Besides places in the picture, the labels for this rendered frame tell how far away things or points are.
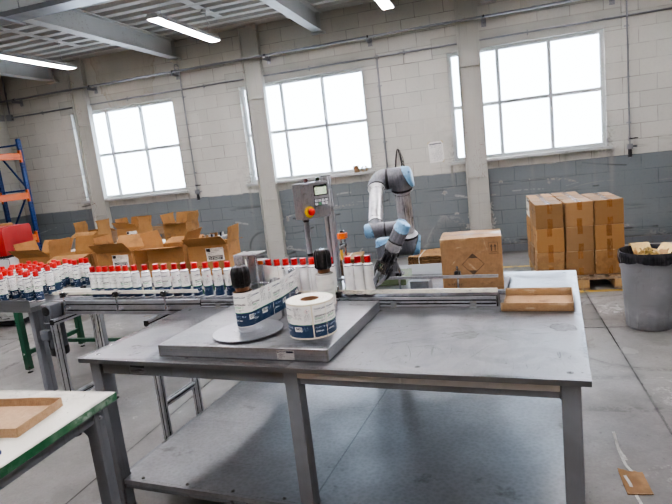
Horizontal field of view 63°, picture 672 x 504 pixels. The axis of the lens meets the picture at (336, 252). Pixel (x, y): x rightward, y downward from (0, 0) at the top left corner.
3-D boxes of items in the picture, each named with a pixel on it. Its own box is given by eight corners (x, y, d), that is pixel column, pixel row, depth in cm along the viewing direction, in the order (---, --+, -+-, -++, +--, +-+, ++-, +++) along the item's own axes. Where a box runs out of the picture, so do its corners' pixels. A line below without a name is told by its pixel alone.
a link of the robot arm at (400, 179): (397, 251, 330) (385, 165, 306) (422, 248, 327) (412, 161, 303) (396, 260, 320) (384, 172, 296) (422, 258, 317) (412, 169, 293)
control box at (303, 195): (295, 219, 293) (291, 184, 289) (322, 215, 302) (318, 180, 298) (305, 220, 284) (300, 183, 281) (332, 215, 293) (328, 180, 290)
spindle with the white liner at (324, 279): (316, 313, 257) (308, 251, 252) (323, 307, 265) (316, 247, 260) (333, 313, 254) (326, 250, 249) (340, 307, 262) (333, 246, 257)
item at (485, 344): (78, 362, 247) (77, 358, 246) (248, 281, 383) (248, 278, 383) (592, 387, 167) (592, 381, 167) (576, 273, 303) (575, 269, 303)
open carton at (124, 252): (91, 285, 456) (82, 240, 450) (123, 272, 499) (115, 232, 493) (131, 282, 447) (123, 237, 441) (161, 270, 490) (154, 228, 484)
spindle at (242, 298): (233, 332, 237) (224, 268, 232) (244, 326, 245) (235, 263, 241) (251, 333, 234) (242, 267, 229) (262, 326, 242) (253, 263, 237)
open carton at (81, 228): (71, 253, 698) (65, 224, 691) (96, 246, 747) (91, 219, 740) (95, 251, 689) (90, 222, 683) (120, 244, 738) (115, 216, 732)
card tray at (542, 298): (501, 311, 245) (500, 302, 244) (505, 295, 268) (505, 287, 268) (574, 311, 233) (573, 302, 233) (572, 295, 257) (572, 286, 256)
